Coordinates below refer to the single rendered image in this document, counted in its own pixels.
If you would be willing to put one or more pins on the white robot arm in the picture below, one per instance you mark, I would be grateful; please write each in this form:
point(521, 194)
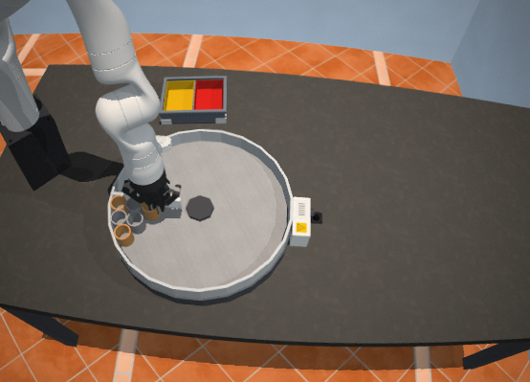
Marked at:
point(109, 46)

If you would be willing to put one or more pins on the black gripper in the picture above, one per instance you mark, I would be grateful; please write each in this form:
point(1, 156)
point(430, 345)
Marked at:
point(158, 188)

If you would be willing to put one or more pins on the bronze bushing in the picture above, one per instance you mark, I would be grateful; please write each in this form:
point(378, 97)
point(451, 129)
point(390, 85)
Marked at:
point(150, 215)
point(122, 229)
point(118, 200)

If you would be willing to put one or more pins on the white round turntable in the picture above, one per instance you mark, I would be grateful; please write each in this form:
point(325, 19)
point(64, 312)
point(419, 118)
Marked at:
point(235, 203)

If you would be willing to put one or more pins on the grey metal sleeve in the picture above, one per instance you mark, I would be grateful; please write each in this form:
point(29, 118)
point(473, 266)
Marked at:
point(116, 216)
point(135, 216)
point(131, 203)

